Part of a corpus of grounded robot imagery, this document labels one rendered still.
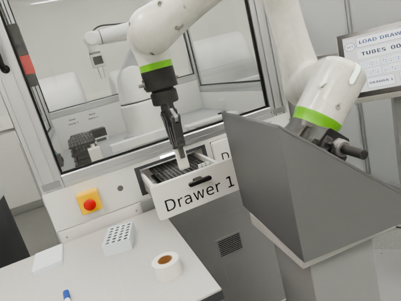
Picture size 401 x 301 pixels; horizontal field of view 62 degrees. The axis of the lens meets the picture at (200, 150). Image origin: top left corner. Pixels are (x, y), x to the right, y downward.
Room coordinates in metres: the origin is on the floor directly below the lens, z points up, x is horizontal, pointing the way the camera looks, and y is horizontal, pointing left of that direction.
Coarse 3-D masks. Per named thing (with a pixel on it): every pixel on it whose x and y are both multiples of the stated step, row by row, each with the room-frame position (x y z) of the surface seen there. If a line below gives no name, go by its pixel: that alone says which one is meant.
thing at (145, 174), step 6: (198, 156) 1.29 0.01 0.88; (204, 156) 1.23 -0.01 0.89; (162, 162) 1.30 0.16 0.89; (210, 162) 1.17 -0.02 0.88; (144, 168) 1.28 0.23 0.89; (144, 174) 1.20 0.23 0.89; (150, 174) 1.28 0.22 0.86; (144, 180) 1.16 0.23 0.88; (150, 180) 1.28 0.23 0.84; (144, 186) 1.19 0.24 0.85; (150, 192) 1.08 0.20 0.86
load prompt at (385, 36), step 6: (390, 30) 1.34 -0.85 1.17; (396, 30) 1.33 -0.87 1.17; (366, 36) 1.38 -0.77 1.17; (372, 36) 1.36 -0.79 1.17; (378, 36) 1.35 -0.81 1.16; (384, 36) 1.34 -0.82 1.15; (390, 36) 1.33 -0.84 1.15; (396, 36) 1.31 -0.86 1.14; (360, 42) 1.37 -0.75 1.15; (366, 42) 1.36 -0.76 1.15; (372, 42) 1.35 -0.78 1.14; (378, 42) 1.34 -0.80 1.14
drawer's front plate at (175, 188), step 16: (224, 160) 1.01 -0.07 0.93; (192, 176) 0.96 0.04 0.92; (224, 176) 0.99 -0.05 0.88; (160, 192) 0.93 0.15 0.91; (176, 192) 0.95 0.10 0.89; (192, 192) 0.96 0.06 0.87; (208, 192) 0.97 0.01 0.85; (224, 192) 0.99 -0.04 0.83; (160, 208) 0.93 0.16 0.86; (176, 208) 0.94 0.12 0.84
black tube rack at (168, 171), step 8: (176, 160) 1.26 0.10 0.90; (192, 160) 1.20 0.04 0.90; (200, 160) 1.17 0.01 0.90; (152, 168) 1.23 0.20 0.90; (160, 168) 1.20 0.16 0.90; (168, 168) 1.17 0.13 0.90; (176, 168) 1.16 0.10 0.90; (192, 168) 1.10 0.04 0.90; (152, 176) 1.22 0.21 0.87; (160, 176) 1.10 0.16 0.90; (168, 176) 1.08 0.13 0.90
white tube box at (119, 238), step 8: (120, 224) 1.03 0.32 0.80; (128, 224) 1.02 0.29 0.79; (112, 232) 0.98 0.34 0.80; (120, 232) 0.97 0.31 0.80; (128, 232) 0.95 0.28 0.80; (104, 240) 0.94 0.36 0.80; (112, 240) 0.93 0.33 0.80; (120, 240) 0.93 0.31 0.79; (128, 240) 0.91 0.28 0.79; (104, 248) 0.90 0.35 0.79; (112, 248) 0.90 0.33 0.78; (120, 248) 0.91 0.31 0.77; (128, 248) 0.91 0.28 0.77
